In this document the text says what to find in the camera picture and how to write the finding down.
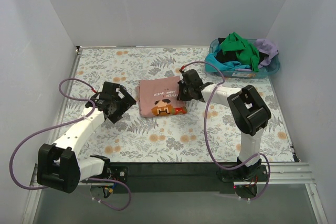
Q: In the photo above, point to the pink printed t shirt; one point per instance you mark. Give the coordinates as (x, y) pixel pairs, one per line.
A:
(159, 97)

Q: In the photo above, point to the teal plastic basket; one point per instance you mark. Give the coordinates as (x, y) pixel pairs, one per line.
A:
(264, 72)

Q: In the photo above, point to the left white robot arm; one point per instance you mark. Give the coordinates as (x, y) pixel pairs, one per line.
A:
(58, 165)

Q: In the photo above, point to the floral patterned table mat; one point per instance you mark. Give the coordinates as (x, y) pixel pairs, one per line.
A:
(177, 138)

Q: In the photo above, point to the black t shirt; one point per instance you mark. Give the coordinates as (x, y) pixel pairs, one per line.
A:
(225, 57)

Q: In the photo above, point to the aluminium frame rail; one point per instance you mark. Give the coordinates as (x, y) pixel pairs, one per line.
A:
(280, 173)

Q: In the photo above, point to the teal t shirt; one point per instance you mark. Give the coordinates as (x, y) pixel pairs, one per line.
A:
(213, 65)

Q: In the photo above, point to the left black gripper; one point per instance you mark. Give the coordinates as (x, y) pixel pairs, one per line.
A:
(122, 102)

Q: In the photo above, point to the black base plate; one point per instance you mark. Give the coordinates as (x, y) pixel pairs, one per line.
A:
(181, 177)

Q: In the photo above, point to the lavender t shirt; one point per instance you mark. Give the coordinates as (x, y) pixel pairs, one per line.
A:
(267, 51)

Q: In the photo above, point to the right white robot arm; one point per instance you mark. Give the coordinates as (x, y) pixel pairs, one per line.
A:
(249, 111)

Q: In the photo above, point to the green t shirt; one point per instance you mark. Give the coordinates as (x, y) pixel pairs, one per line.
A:
(246, 52)

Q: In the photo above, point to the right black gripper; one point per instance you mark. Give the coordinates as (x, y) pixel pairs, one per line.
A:
(182, 93)

